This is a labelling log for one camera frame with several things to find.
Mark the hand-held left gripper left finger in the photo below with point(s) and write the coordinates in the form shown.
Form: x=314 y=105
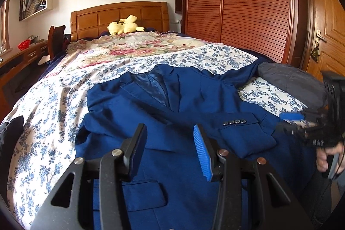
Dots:
x=138 y=149

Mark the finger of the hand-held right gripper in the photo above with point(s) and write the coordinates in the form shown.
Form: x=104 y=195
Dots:
x=292 y=116
x=296 y=131

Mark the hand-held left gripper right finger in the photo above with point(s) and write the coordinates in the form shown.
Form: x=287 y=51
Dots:
x=202 y=154

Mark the blue suit jacket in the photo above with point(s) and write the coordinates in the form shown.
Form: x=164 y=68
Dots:
x=188 y=100

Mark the person's right hand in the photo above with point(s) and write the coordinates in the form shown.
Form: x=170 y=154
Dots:
x=323 y=160

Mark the grey pillow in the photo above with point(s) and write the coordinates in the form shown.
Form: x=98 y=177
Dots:
x=291 y=81

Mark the hanging door ornament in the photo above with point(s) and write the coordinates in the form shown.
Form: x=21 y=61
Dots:
x=314 y=54

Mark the person's dark pants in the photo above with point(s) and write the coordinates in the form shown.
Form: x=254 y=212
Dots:
x=323 y=203

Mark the bed with floral sheet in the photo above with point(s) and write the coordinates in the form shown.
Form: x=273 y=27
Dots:
x=48 y=116

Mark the wooden door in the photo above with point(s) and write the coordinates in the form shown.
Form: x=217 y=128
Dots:
x=328 y=19

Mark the pink floral quilt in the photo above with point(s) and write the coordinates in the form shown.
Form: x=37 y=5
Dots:
x=129 y=46

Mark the yellow plush toy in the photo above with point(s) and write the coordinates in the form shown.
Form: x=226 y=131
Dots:
x=122 y=26

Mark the dark cloth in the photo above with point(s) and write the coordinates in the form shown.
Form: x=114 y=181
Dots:
x=10 y=143

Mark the wooden chair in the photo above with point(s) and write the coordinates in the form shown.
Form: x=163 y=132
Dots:
x=56 y=40

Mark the wooden bed headboard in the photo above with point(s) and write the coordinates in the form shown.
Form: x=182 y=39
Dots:
x=91 y=19

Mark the wooden desk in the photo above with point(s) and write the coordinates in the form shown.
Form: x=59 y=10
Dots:
x=18 y=63

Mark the red basket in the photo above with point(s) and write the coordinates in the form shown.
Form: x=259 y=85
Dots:
x=24 y=45

